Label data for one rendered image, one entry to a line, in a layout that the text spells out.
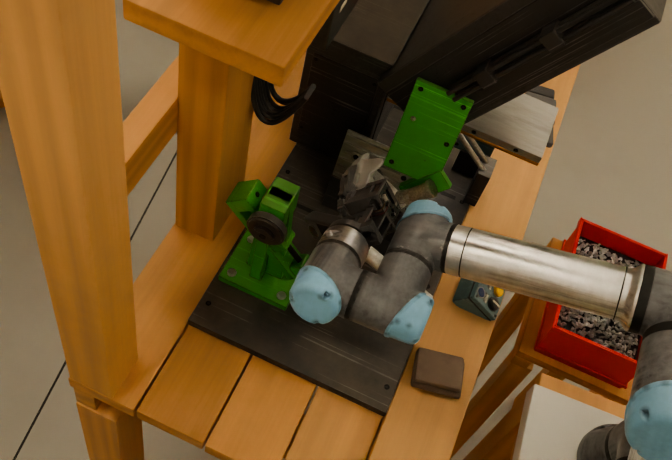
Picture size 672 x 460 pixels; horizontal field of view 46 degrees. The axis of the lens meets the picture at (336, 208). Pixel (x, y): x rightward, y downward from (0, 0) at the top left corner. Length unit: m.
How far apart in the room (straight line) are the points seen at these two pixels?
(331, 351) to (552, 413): 0.45
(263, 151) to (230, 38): 0.75
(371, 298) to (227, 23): 0.43
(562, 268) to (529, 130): 0.63
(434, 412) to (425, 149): 0.51
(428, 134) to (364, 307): 0.55
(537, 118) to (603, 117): 1.85
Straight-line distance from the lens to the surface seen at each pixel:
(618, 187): 3.37
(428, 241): 1.16
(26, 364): 2.56
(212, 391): 1.54
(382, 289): 1.11
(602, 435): 1.62
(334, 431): 1.54
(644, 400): 1.06
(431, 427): 1.57
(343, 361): 1.58
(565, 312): 1.81
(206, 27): 1.14
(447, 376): 1.58
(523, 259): 1.15
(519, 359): 1.84
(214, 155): 1.46
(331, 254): 1.14
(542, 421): 1.66
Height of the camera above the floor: 2.31
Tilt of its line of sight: 54 degrees down
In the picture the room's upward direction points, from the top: 17 degrees clockwise
